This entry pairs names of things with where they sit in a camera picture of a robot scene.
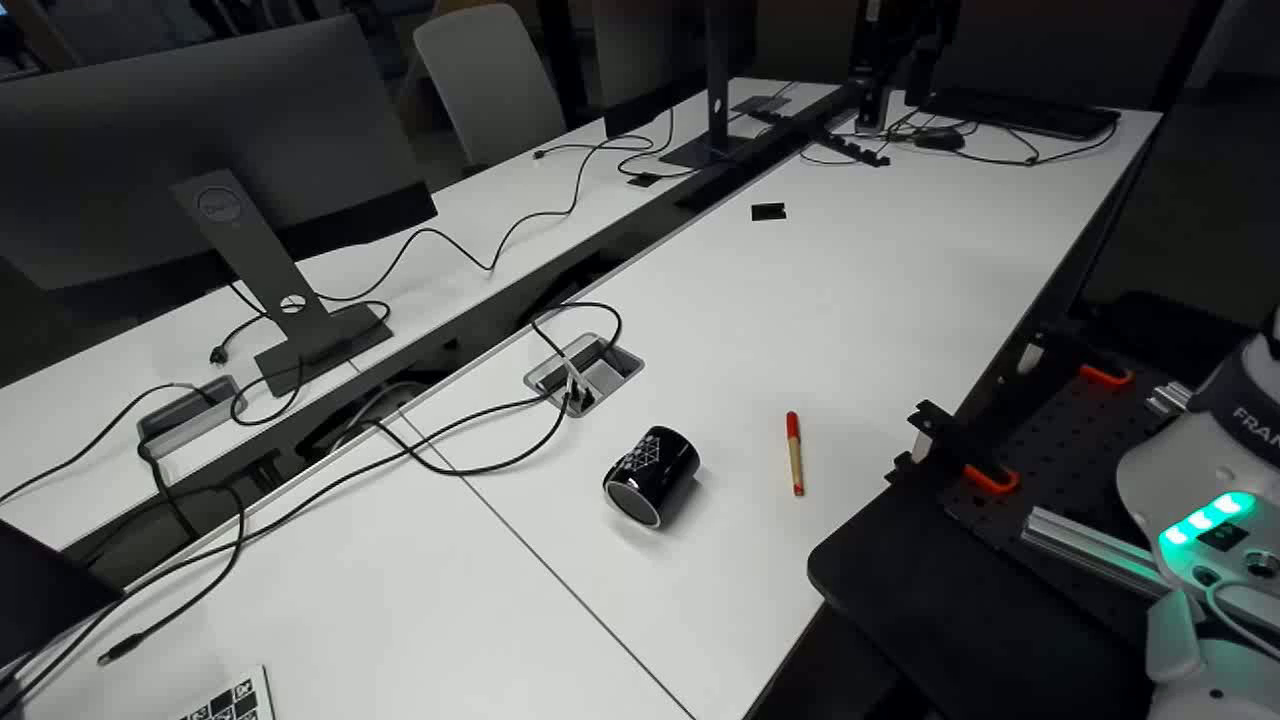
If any grey desk outlet box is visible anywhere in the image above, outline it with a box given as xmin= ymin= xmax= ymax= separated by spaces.
xmin=518 ymin=331 xmax=646 ymax=421

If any red marker pen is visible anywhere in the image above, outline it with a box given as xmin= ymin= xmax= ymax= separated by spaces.
xmin=778 ymin=409 xmax=812 ymax=499

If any black power strip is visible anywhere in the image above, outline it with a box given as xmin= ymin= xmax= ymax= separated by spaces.
xmin=812 ymin=118 xmax=895 ymax=170

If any light grey office chair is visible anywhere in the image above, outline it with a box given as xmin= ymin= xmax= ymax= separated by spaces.
xmin=408 ymin=0 xmax=571 ymax=170

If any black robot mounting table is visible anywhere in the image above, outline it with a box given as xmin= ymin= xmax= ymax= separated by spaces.
xmin=802 ymin=291 xmax=1280 ymax=720

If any grey flat dock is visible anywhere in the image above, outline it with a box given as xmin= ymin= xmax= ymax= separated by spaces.
xmin=136 ymin=370 xmax=244 ymax=453

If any wide black monitor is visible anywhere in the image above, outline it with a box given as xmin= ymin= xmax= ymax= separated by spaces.
xmin=902 ymin=0 xmax=1210 ymax=138

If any monitor with grey stand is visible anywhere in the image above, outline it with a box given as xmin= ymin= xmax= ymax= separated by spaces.
xmin=0 ymin=10 xmax=438 ymax=400

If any patterned calibration board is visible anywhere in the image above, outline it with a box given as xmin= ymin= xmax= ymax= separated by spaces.
xmin=177 ymin=660 xmax=280 ymax=720

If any black desktop monitor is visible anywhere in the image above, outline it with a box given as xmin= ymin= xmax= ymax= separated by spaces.
xmin=0 ymin=517 xmax=127 ymax=685

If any looped black outlet cable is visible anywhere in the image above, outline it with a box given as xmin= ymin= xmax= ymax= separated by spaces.
xmin=526 ymin=297 xmax=628 ymax=405

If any black curved cable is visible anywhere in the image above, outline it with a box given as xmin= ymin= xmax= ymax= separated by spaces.
xmin=367 ymin=392 xmax=581 ymax=479

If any orange handled clamp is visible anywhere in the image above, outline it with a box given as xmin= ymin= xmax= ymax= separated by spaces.
xmin=888 ymin=394 xmax=1029 ymax=505
xmin=1014 ymin=334 xmax=1139 ymax=394

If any thin black cable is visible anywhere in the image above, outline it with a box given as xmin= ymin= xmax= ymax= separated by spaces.
xmin=915 ymin=117 xmax=1119 ymax=170

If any aluminium rail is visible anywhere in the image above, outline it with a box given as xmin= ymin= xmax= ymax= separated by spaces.
xmin=1014 ymin=505 xmax=1164 ymax=591

